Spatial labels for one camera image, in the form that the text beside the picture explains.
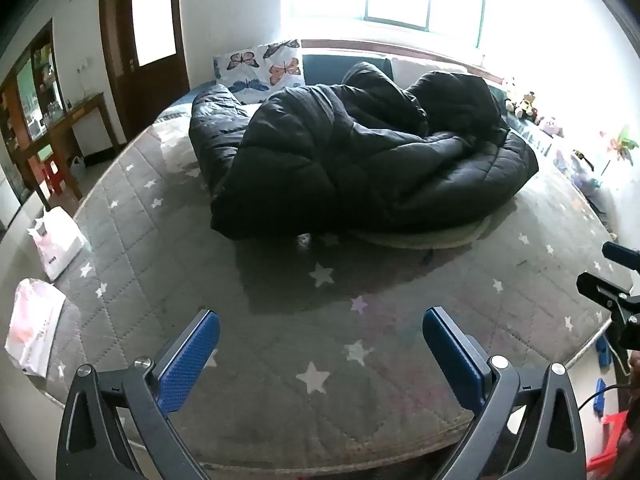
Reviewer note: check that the wooden desk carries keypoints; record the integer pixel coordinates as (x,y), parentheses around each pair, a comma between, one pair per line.
(75,120)

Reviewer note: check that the butterfly print pillow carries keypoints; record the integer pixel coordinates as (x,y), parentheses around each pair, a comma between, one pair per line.
(260,67)

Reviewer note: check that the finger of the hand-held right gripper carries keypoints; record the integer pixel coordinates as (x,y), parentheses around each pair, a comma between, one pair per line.
(597,287)
(620,255)

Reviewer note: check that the dark wooden door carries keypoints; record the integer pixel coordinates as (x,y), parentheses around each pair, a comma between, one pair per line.
(125,90)

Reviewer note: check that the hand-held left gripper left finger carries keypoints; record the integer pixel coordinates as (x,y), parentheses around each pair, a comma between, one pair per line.
(190,360)

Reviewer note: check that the wooden display cabinet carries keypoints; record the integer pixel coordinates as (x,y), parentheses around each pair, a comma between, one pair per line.
(30,100)

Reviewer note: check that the pink and white plastic bag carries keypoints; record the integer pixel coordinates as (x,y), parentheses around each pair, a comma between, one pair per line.
(35,325)

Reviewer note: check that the bed with grey star mattress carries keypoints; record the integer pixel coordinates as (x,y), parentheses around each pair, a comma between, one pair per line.
(310,340)

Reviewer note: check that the colourful pinwheel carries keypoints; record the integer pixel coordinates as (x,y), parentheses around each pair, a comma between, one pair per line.
(620,147)

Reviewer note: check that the blue pillow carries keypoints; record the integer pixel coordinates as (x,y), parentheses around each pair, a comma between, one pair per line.
(325,67)

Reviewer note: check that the red plastic stool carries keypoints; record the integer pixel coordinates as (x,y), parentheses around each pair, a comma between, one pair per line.
(54,175)
(607,455)

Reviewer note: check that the wooden headboard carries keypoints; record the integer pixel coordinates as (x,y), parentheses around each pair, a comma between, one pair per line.
(425,52)

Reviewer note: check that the black puffer jacket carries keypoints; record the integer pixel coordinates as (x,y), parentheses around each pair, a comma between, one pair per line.
(360,160)

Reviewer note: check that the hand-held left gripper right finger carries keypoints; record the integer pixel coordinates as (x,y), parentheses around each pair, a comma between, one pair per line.
(454,357)

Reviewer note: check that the stuffed toys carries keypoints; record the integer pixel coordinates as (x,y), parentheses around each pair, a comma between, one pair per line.
(522,102)

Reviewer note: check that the blue plastic piece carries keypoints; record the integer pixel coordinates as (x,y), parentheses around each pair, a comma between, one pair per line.
(603,352)
(601,397)

